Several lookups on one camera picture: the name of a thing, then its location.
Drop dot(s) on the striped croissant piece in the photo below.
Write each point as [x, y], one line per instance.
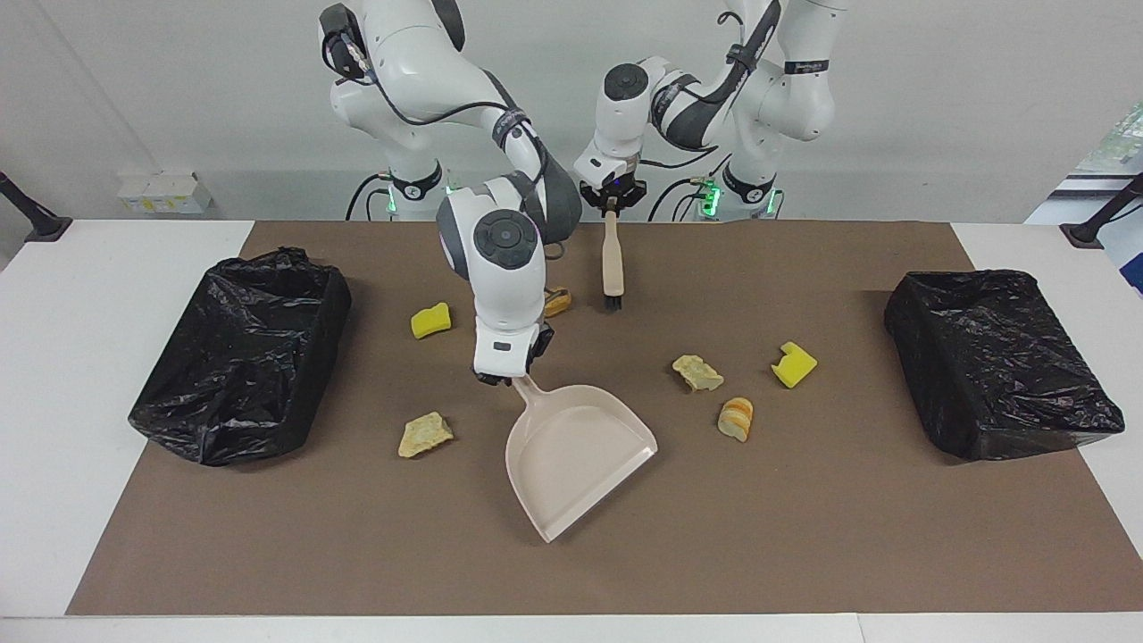
[736, 420]

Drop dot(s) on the black stand foot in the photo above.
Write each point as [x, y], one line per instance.
[40, 223]
[1085, 234]

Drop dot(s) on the brown bread roll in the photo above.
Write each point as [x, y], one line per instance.
[559, 304]

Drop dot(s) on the pale bread chunk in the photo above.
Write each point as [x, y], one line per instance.
[424, 435]

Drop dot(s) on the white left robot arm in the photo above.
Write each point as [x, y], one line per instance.
[786, 89]

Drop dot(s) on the pale flaky pastry piece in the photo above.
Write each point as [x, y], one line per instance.
[696, 371]

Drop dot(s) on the brown table mat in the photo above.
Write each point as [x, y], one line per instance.
[571, 572]

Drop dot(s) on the notched yellow sponge piece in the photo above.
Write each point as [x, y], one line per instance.
[795, 368]

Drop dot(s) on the beige hand brush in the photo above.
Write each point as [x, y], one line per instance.
[612, 259]

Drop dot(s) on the white wall box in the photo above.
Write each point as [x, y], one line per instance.
[165, 192]

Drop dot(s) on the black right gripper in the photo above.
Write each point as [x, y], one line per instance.
[542, 341]

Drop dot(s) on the black bag lined bin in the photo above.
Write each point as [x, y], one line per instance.
[223, 402]
[1000, 384]

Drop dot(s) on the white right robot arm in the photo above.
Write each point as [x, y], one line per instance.
[500, 241]

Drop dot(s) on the large yellow sponge piece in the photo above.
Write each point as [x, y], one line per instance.
[430, 321]

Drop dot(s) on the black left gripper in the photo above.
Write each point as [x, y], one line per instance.
[616, 191]

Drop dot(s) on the beige plastic dustpan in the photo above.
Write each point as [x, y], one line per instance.
[571, 455]

